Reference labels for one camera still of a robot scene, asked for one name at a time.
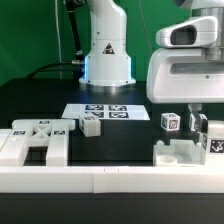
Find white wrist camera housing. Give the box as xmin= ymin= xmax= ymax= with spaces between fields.
xmin=156 ymin=16 xmax=224 ymax=48

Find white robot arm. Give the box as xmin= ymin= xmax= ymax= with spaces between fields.
xmin=80 ymin=0 xmax=224 ymax=105

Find white chair seat part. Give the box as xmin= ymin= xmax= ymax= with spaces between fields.
xmin=153 ymin=139 xmax=205 ymax=167

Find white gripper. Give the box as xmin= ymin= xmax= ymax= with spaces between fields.
xmin=146 ymin=49 xmax=224 ymax=133

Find white sheet with fiducial tags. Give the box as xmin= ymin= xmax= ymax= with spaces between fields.
xmin=62 ymin=104 xmax=150 ymax=120

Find white chair back part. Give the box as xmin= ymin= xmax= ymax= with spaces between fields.
xmin=0 ymin=119 xmax=75 ymax=167

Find black cable bundle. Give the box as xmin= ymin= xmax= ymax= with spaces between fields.
xmin=24 ymin=0 xmax=88 ymax=80

